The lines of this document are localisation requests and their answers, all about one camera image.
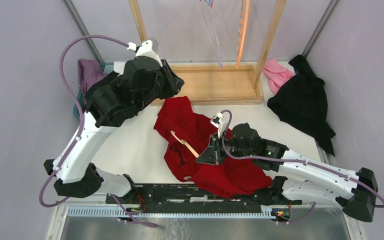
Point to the teal laundry basket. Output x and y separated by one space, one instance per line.
80 99

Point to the black garment on right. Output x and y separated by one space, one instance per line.
302 103

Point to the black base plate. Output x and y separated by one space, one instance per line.
189 199

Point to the purple garment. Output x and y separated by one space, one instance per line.
90 72

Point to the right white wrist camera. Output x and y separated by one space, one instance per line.
220 123

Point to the orange hanger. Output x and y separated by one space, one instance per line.
243 24

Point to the wooden hanger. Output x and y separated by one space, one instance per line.
185 143

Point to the pink garment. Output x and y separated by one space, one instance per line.
276 75

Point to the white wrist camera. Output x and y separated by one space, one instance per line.
220 123
148 48

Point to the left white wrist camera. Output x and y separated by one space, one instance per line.
148 48

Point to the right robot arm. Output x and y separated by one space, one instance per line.
300 179

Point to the black garment in basket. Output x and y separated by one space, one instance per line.
102 95

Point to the red skirt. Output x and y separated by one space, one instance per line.
191 156

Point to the wooden clothes rack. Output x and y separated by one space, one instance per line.
223 84

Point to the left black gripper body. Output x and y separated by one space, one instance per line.
149 96

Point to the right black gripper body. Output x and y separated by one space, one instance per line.
236 151

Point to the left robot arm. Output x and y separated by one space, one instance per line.
76 174

